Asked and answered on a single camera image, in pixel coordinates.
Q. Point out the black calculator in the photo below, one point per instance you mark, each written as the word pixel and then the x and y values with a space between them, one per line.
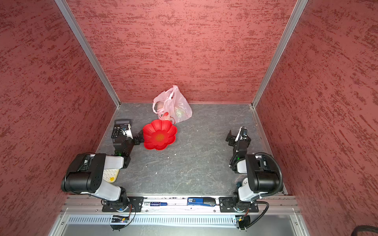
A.
pixel 122 121

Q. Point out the blue marker pen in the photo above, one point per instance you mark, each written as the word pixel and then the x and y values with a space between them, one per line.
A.
pixel 149 204

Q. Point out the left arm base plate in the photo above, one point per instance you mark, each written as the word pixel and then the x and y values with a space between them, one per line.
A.
pixel 132 204

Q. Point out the left aluminium corner post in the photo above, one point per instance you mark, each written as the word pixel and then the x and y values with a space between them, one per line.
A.
pixel 74 26

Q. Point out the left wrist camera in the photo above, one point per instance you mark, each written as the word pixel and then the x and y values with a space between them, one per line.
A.
pixel 122 130

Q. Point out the pink plastic bag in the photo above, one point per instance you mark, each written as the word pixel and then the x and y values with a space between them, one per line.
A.
pixel 172 106

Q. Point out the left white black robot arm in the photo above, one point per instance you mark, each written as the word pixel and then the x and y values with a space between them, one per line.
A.
pixel 85 173

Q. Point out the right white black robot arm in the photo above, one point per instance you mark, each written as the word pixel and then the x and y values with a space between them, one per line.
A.
pixel 264 175

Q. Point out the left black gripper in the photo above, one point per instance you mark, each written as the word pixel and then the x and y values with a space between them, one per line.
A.
pixel 135 139

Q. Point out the perforated metal front rail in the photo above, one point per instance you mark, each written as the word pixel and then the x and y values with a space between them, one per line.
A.
pixel 226 221

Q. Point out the red flower-shaped plastic bowl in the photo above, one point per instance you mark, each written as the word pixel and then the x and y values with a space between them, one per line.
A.
pixel 159 135

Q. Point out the white analog clock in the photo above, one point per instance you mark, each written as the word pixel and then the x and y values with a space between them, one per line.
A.
pixel 242 183

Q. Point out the aluminium corner post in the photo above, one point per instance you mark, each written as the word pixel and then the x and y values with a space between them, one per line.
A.
pixel 74 26
pixel 289 29

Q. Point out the right aluminium corner post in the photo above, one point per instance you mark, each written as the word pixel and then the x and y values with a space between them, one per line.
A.
pixel 289 29

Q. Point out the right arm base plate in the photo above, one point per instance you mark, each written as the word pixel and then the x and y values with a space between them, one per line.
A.
pixel 230 204

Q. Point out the cream yellow calculator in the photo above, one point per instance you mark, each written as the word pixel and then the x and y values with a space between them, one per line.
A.
pixel 110 175

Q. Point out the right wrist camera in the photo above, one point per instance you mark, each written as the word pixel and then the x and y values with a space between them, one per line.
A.
pixel 242 135

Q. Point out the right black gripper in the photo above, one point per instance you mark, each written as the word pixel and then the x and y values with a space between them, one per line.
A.
pixel 234 137

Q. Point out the blue black stapler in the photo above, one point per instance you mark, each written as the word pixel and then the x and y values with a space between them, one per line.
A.
pixel 201 201

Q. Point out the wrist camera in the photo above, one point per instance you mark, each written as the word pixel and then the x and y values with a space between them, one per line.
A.
pixel 242 135
pixel 122 130

